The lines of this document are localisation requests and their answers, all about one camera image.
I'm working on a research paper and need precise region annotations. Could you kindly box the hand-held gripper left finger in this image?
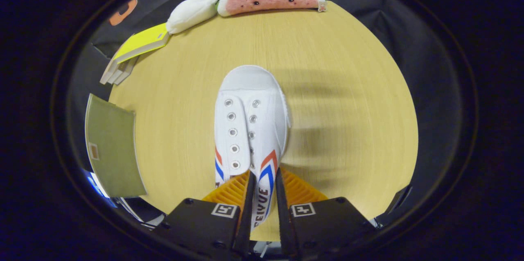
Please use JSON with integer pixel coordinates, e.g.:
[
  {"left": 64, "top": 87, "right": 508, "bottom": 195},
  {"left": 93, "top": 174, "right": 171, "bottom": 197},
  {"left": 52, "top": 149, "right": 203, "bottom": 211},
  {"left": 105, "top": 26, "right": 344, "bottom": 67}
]
[{"left": 152, "top": 170, "right": 257, "bottom": 258}]

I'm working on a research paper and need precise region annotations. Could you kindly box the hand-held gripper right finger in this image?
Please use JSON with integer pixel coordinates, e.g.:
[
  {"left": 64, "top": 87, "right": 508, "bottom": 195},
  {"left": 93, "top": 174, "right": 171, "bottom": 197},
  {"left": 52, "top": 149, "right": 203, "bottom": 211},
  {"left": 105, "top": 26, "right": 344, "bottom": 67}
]
[{"left": 275, "top": 167, "right": 376, "bottom": 258}]

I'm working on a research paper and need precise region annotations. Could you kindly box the white canvas shoe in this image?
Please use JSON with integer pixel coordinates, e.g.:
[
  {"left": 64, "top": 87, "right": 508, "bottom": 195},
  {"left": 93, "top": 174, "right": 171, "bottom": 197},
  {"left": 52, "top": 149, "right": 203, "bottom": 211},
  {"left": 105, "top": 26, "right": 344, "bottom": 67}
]
[{"left": 214, "top": 65, "right": 291, "bottom": 231}]

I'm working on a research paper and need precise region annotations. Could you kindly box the grey-green fabric storage box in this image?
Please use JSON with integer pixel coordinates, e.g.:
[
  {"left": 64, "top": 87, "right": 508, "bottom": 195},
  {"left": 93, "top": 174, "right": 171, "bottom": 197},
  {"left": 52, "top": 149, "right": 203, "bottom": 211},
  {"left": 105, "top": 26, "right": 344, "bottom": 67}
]
[{"left": 85, "top": 93, "right": 147, "bottom": 198}]

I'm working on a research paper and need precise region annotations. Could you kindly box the yellow book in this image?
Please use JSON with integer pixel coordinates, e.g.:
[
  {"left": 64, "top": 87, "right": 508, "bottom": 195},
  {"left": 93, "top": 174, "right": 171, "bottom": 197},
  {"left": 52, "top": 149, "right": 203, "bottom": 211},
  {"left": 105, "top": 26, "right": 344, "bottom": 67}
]
[{"left": 113, "top": 23, "right": 170, "bottom": 64}]

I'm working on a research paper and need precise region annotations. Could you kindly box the white plush toy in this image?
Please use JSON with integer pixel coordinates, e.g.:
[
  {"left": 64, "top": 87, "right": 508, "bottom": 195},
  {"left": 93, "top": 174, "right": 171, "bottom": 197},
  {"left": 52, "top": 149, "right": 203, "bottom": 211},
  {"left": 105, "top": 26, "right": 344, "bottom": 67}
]
[{"left": 166, "top": 0, "right": 219, "bottom": 34}]

